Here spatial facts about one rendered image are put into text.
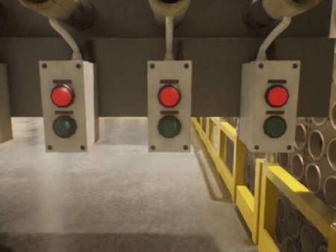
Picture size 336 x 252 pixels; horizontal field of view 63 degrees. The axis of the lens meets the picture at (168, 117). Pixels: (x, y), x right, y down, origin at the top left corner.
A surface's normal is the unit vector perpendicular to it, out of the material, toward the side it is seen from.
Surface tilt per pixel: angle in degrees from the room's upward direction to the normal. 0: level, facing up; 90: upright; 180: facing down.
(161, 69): 90
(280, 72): 90
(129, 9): 90
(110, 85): 90
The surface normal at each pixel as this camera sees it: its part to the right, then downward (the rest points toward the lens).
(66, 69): 0.00, 0.16
